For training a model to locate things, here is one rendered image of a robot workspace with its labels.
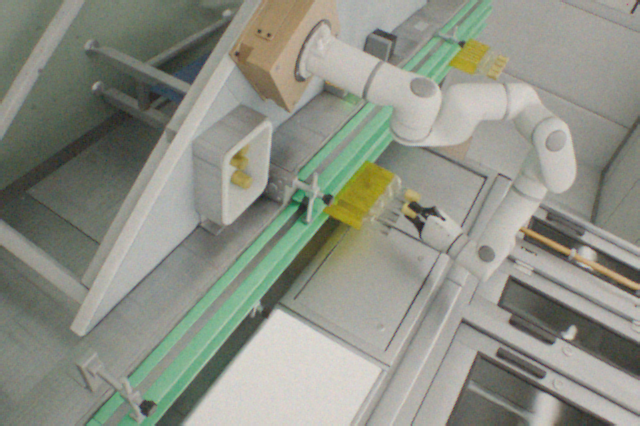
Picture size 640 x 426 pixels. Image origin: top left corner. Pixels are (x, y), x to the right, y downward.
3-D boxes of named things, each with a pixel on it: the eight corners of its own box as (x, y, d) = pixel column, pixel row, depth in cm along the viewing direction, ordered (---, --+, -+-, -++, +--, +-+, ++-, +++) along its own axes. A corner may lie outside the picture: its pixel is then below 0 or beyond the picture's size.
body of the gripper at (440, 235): (459, 251, 149) (430, 228, 154) (471, 228, 142) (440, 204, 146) (445, 264, 145) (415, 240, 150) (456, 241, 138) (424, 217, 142)
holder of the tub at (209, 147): (196, 226, 128) (221, 240, 126) (192, 140, 108) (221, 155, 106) (237, 187, 139) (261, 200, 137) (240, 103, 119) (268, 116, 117)
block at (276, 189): (260, 195, 138) (282, 207, 136) (262, 169, 131) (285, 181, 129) (267, 187, 140) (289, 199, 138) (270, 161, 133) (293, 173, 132)
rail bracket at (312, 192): (281, 211, 137) (322, 234, 134) (287, 164, 125) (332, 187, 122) (288, 205, 139) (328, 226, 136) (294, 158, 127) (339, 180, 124)
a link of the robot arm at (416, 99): (386, 49, 111) (453, 81, 108) (377, 88, 122) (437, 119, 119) (366, 76, 107) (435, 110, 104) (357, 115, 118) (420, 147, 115)
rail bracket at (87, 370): (68, 376, 99) (151, 442, 93) (45, 336, 87) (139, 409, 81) (84, 359, 102) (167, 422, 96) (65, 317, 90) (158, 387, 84)
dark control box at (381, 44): (362, 55, 176) (383, 64, 174) (366, 35, 171) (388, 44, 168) (372, 47, 182) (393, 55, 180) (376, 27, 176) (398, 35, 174)
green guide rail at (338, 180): (291, 199, 140) (317, 212, 137) (291, 196, 139) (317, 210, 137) (478, 2, 251) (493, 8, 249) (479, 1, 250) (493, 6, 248)
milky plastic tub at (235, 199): (196, 213, 124) (225, 229, 122) (193, 141, 108) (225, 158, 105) (239, 173, 135) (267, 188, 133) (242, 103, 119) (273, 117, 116)
